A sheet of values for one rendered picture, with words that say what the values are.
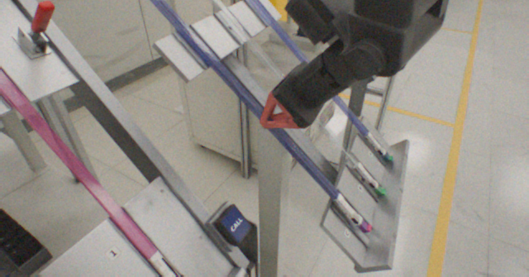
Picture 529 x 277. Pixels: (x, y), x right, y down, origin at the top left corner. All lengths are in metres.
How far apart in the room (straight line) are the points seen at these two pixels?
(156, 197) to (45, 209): 0.44
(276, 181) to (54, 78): 0.46
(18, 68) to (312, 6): 0.39
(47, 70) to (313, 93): 0.37
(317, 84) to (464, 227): 1.42
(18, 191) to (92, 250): 0.54
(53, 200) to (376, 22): 0.81
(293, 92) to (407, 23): 0.18
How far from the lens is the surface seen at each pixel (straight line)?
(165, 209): 0.50
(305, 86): 0.40
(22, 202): 0.94
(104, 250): 0.47
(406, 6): 0.27
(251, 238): 0.58
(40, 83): 0.51
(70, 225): 0.83
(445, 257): 1.58
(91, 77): 0.52
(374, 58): 0.29
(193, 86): 1.59
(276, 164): 0.66
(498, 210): 1.89
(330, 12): 0.35
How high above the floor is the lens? 1.19
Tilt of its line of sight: 36 degrees down
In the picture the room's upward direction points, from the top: straight up
